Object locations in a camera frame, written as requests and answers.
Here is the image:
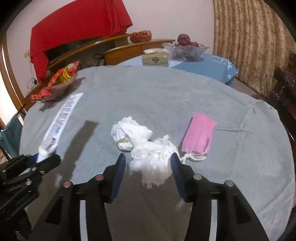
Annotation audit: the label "white printed packaging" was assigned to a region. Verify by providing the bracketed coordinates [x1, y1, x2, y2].
[37, 93, 84, 163]

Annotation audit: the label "white plastic bag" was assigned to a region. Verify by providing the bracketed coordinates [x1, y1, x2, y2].
[129, 135, 179, 189]

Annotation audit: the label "pink face mask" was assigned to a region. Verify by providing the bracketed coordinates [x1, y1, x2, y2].
[181, 113, 216, 164]

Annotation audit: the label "snack basket red packets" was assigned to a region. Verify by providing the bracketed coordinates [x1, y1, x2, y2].
[30, 60, 80, 103]

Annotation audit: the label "crumpled white tissue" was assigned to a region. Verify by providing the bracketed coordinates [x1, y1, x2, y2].
[111, 116, 152, 151]

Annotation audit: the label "grey table cloth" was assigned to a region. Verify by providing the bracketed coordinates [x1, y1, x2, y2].
[20, 66, 295, 240]

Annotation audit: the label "wooden tv cabinet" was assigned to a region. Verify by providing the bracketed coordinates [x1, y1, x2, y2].
[23, 33, 176, 112]

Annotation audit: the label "dark wooden armchair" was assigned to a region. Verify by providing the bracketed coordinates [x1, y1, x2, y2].
[252, 51, 295, 150]

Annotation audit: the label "blue table cover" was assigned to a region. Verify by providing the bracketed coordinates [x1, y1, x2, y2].
[117, 53, 238, 88]

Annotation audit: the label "red cloth cover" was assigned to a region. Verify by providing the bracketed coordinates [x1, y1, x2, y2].
[30, 0, 132, 86]

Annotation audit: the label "tissue box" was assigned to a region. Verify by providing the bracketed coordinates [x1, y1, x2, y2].
[142, 48, 170, 67]

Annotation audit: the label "glass fruit bowl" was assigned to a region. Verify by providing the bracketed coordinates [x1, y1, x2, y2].
[162, 43, 209, 62]

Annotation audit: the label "beige patterned curtain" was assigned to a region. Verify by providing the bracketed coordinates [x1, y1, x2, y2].
[214, 0, 295, 96]

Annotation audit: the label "red apples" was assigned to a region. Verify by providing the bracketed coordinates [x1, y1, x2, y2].
[175, 34, 199, 47]

